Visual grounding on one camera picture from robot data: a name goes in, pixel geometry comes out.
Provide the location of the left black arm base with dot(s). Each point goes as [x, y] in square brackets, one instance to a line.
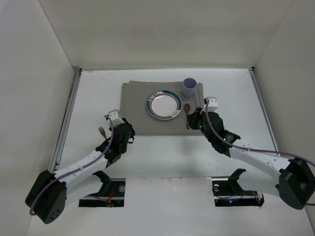
[110, 194]

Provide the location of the white plate green red rim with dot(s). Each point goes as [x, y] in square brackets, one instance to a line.
[164, 105]

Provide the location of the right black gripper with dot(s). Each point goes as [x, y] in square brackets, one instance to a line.
[194, 120]

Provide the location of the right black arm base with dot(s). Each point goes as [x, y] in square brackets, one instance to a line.
[228, 192]

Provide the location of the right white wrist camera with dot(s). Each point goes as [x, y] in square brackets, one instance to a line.
[211, 103]

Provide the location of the brown wooden fork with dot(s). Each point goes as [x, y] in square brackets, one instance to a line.
[102, 132]

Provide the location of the brown wooden spoon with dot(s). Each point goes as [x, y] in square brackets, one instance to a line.
[187, 110]

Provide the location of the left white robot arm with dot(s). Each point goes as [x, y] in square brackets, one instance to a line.
[47, 196]

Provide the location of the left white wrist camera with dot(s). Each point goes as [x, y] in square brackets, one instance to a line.
[114, 118]

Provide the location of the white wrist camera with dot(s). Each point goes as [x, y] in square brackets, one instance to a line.
[114, 118]
[211, 103]

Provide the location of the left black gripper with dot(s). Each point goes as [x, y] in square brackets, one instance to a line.
[108, 145]

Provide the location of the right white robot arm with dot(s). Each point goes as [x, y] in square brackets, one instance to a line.
[292, 179]

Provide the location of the grey cloth placemat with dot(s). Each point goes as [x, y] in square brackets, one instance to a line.
[133, 107]

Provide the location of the lilac plastic cup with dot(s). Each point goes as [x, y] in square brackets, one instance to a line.
[189, 87]

